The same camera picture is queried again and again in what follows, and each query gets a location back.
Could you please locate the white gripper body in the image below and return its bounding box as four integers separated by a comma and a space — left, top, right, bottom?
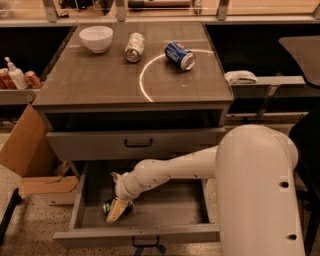
114, 173, 139, 201

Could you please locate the green crushed can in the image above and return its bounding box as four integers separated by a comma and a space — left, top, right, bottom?
102, 199, 134, 216

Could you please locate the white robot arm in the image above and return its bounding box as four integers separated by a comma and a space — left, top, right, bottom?
107, 125, 306, 256

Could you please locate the closed grey top drawer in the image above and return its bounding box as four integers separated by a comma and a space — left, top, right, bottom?
46, 128, 226, 161

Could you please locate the open grey middle drawer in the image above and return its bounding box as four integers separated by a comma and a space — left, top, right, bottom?
53, 160, 219, 249

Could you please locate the grey drawer cabinet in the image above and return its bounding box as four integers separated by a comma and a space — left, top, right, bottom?
32, 21, 234, 181

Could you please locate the white green soda can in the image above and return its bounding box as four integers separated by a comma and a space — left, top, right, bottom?
125, 32, 145, 63

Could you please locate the red soda can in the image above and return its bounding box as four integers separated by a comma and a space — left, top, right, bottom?
25, 71, 42, 89

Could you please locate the blue pepsi can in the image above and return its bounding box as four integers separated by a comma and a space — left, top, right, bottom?
165, 42, 196, 71

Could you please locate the red can at edge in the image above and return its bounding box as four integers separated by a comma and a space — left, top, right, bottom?
0, 68, 16, 89

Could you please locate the brown cardboard box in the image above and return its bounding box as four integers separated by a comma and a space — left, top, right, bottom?
0, 105, 79, 205

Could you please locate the black stand leg left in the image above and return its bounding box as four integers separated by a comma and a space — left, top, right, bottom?
0, 188, 22, 245

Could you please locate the white pump bottle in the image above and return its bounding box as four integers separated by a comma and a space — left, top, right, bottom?
5, 57, 28, 90

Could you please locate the white bowl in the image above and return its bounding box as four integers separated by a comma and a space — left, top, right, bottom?
79, 26, 113, 53

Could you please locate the folded white cloth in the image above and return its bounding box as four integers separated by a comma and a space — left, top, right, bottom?
224, 70, 258, 84

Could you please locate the black office chair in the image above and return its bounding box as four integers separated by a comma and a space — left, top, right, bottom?
279, 36, 320, 256

